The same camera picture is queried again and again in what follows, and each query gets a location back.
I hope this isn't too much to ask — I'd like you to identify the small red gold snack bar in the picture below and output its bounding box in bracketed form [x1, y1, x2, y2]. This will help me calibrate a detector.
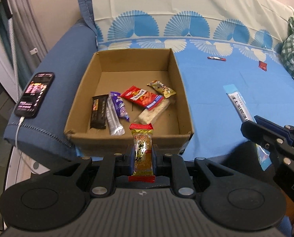
[128, 123, 155, 183]

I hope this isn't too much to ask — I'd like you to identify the light blue stick pack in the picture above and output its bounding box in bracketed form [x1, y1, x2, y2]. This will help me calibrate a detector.
[223, 84, 272, 171]

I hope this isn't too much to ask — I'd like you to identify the silver white stick snack pack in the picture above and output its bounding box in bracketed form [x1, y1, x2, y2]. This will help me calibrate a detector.
[106, 95, 125, 136]

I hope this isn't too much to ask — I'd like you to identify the black chocolate bar wrapper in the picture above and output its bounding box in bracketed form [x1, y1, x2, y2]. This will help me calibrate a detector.
[90, 94, 108, 130]

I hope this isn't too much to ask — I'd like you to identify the clear rice cracker snack pack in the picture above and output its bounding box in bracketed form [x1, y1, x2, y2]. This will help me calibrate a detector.
[134, 99, 171, 125]

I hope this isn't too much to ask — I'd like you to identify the purple candy bar wrapper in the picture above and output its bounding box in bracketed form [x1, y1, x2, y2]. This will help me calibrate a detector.
[110, 91, 130, 122]

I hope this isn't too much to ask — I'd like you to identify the yellow snack pack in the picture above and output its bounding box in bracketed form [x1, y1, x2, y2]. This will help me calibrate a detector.
[147, 80, 176, 99]

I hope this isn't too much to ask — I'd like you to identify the red spicy snack bag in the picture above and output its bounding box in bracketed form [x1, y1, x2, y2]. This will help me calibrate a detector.
[121, 86, 164, 110]

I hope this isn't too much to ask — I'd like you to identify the cardboard box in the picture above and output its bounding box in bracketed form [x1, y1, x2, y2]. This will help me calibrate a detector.
[64, 49, 194, 156]

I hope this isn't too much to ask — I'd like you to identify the small red candy packet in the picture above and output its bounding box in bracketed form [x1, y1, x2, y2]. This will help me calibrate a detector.
[258, 61, 267, 71]

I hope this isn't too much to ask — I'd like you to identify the thin black red snack bar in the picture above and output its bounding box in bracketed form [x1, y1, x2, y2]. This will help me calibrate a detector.
[207, 56, 226, 62]

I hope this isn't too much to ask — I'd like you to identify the black smartphone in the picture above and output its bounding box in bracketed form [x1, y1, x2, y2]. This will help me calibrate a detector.
[14, 72, 55, 118]

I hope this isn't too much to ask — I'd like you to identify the blue fan pattern sofa cover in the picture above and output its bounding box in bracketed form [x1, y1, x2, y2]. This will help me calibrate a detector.
[92, 0, 294, 160]

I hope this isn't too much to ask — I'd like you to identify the grey curtain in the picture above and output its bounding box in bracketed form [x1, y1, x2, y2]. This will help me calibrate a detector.
[8, 0, 48, 83]

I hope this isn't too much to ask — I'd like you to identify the white charging cable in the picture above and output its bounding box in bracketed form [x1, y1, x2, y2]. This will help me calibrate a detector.
[15, 116, 26, 158]

